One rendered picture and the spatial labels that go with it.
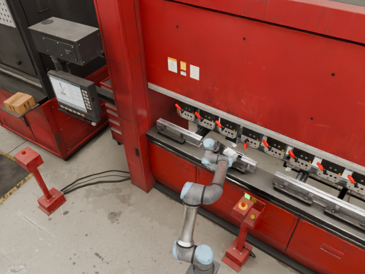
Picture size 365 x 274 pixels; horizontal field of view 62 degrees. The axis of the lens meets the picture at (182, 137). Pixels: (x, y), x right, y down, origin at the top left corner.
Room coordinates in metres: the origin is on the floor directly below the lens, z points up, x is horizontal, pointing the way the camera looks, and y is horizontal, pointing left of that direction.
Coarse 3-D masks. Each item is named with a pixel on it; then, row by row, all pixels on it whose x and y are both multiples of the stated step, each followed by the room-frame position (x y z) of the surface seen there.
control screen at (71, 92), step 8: (56, 80) 2.14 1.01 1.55; (64, 80) 2.09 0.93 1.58; (56, 88) 2.16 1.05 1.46; (64, 88) 2.10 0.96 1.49; (72, 88) 2.05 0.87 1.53; (56, 96) 2.18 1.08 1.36; (64, 96) 2.12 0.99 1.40; (72, 96) 2.07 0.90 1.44; (80, 96) 2.01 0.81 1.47; (72, 104) 2.08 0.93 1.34; (80, 104) 2.03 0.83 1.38
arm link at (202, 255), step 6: (198, 246) 0.96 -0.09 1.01; (204, 246) 0.96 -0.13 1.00; (192, 252) 0.93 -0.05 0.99; (198, 252) 0.92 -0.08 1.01; (204, 252) 0.92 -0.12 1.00; (210, 252) 0.92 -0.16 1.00; (192, 258) 0.90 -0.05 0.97; (198, 258) 0.88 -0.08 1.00; (204, 258) 0.88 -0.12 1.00; (210, 258) 0.88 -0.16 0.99; (198, 264) 0.87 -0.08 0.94; (204, 264) 0.86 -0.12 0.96; (210, 264) 0.88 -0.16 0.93
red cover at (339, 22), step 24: (192, 0) 2.01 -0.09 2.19; (216, 0) 1.91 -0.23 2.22; (240, 0) 1.81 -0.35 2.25; (264, 0) 1.73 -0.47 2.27; (288, 0) 1.65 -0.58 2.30; (312, 0) 1.63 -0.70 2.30; (288, 24) 1.63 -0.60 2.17; (312, 24) 1.56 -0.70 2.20; (336, 24) 1.49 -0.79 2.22; (360, 24) 1.43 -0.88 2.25
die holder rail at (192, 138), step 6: (162, 120) 2.30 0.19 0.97; (162, 126) 2.25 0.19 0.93; (168, 126) 2.21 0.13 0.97; (174, 126) 2.21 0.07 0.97; (174, 132) 2.16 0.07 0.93; (180, 132) 2.12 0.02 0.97; (186, 132) 2.12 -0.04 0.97; (186, 138) 2.08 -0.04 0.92; (192, 138) 2.04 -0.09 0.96; (198, 138) 2.03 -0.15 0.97; (192, 144) 2.04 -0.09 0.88; (198, 144) 2.02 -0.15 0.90
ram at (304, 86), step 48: (144, 0) 2.28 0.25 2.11; (144, 48) 2.31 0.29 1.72; (192, 48) 2.03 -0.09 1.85; (240, 48) 1.81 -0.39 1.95; (288, 48) 1.63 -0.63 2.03; (336, 48) 1.49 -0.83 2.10; (192, 96) 2.03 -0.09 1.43; (240, 96) 1.79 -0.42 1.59; (288, 96) 1.59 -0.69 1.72; (336, 96) 1.43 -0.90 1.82; (288, 144) 1.54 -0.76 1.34; (336, 144) 1.37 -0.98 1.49
